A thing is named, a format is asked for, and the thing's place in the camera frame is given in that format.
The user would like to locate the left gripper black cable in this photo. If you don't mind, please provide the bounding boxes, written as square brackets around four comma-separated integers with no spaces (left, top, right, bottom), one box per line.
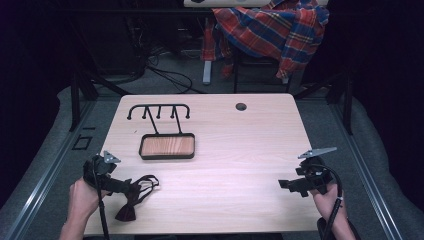
[93,159,111,240]

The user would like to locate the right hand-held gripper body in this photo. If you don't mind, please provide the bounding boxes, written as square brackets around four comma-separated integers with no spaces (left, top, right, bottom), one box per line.
[294,146,338,196]

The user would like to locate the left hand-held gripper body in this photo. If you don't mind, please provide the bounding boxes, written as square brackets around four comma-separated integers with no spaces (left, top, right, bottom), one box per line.
[82,150,133,195]

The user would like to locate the white table leg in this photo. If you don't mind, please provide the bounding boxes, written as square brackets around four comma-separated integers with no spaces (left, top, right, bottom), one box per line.
[202,59,213,86]

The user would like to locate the black chair frame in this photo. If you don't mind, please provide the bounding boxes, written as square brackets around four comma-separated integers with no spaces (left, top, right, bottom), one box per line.
[231,49,292,94]

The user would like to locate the red blue plaid shirt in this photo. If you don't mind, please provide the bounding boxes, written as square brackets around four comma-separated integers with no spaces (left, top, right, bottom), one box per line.
[200,0,331,80]

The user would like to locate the dark bow tie with strap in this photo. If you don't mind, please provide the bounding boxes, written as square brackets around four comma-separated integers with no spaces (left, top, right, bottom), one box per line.
[114,174,161,223]

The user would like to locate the person's right hand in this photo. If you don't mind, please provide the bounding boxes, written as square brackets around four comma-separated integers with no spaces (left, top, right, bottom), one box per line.
[309,182,348,222]

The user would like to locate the aluminium rail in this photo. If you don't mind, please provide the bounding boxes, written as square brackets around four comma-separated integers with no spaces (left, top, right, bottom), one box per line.
[3,99,98,240]
[329,101,406,240]

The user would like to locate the person's left hand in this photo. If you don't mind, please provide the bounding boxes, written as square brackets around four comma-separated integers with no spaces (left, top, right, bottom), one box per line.
[68,176,112,222]

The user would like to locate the black wrist strap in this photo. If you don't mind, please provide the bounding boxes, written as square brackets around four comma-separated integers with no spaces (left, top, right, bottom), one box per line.
[315,216,363,240]

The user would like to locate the black floor cables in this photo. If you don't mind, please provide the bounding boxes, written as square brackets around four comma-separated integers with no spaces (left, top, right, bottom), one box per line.
[145,46,204,95]

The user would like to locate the black metal stand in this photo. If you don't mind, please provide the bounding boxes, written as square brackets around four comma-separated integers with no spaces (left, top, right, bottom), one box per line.
[293,66,355,136]
[67,64,132,133]

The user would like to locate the black hook rack wooden tray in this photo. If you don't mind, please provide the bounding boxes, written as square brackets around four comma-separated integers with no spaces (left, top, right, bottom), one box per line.
[126,103,197,161]

